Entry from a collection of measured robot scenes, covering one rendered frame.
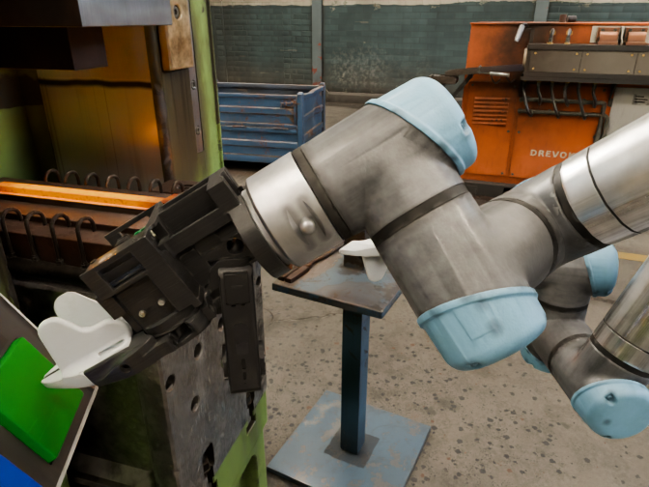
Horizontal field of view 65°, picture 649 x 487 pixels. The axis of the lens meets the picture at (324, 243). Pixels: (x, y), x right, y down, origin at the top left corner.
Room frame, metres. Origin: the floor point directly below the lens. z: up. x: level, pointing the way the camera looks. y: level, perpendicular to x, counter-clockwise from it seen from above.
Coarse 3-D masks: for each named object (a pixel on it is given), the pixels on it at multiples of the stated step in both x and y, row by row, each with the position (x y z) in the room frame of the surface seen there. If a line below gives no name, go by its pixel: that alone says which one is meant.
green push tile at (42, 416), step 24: (0, 360) 0.32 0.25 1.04; (24, 360) 0.33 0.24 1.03; (48, 360) 0.35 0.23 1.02; (0, 384) 0.30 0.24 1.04; (24, 384) 0.31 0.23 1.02; (0, 408) 0.28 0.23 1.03; (24, 408) 0.30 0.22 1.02; (48, 408) 0.31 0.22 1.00; (72, 408) 0.33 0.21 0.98; (24, 432) 0.28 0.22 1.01; (48, 432) 0.29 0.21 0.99; (48, 456) 0.28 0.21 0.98
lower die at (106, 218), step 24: (0, 192) 0.85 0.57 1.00; (120, 192) 0.88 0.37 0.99; (144, 192) 0.88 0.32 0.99; (24, 216) 0.77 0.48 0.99; (48, 216) 0.76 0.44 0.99; (72, 216) 0.76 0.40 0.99; (96, 216) 0.76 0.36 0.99; (120, 216) 0.76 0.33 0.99; (24, 240) 0.71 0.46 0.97; (48, 240) 0.70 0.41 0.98; (72, 240) 0.69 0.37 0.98; (96, 240) 0.69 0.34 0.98; (72, 264) 0.69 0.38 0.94
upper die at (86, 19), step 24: (0, 0) 0.70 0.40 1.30; (24, 0) 0.69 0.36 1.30; (48, 0) 0.68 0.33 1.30; (72, 0) 0.67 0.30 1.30; (96, 0) 0.69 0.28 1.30; (120, 0) 0.74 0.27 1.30; (144, 0) 0.79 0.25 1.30; (168, 0) 0.85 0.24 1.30; (0, 24) 0.70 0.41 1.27; (24, 24) 0.69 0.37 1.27; (48, 24) 0.68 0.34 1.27; (72, 24) 0.67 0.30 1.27; (96, 24) 0.69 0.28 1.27; (120, 24) 0.73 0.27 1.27; (144, 24) 0.78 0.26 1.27; (168, 24) 0.84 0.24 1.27
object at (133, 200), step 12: (12, 192) 0.86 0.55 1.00; (24, 192) 0.85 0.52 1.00; (36, 192) 0.84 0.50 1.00; (48, 192) 0.83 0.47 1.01; (60, 192) 0.83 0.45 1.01; (72, 192) 0.83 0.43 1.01; (84, 192) 0.83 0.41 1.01; (96, 192) 0.83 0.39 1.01; (108, 192) 0.83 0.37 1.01; (120, 204) 0.79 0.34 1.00; (132, 204) 0.79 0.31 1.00; (144, 204) 0.78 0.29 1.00
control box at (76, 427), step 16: (0, 304) 0.37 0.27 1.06; (0, 320) 0.35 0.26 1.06; (16, 320) 0.37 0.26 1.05; (0, 336) 0.34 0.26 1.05; (16, 336) 0.35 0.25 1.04; (32, 336) 0.37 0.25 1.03; (0, 352) 0.33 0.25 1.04; (48, 352) 0.37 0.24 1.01; (80, 416) 0.34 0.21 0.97; (0, 432) 0.27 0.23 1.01; (80, 432) 0.33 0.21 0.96; (0, 448) 0.26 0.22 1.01; (16, 448) 0.27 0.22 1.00; (64, 448) 0.30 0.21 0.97; (16, 464) 0.26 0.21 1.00; (32, 464) 0.27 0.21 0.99; (48, 464) 0.28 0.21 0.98; (64, 464) 0.29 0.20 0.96; (48, 480) 0.27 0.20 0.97
